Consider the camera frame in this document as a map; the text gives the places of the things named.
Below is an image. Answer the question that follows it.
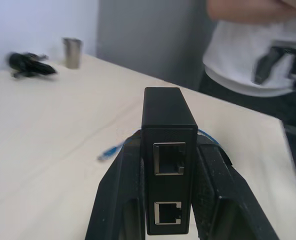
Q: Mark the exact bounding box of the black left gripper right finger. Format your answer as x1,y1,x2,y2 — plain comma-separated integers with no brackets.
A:
192,134,280,240

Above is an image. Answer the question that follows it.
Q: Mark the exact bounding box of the person in white shirt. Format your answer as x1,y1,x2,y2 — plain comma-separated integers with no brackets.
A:
198,14,296,131

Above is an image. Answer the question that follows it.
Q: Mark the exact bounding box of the metal cup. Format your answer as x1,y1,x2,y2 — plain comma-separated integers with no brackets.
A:
61,37,84,70

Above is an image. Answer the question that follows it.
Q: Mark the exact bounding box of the blue Ethernet cable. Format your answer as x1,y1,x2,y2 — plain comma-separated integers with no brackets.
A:
97,128,226,162

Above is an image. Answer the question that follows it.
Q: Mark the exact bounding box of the black bundled object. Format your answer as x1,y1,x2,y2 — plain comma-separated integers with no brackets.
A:
4,51,59,79

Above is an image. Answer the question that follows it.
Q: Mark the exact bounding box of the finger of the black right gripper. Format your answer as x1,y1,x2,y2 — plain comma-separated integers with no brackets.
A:
254,53,280,85

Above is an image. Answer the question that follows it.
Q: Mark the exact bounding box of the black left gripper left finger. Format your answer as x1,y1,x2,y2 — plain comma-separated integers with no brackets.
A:
84,129,148,240

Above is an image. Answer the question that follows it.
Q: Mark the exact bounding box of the small black box with ports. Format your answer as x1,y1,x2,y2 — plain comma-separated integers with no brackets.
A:
140,86,198,236

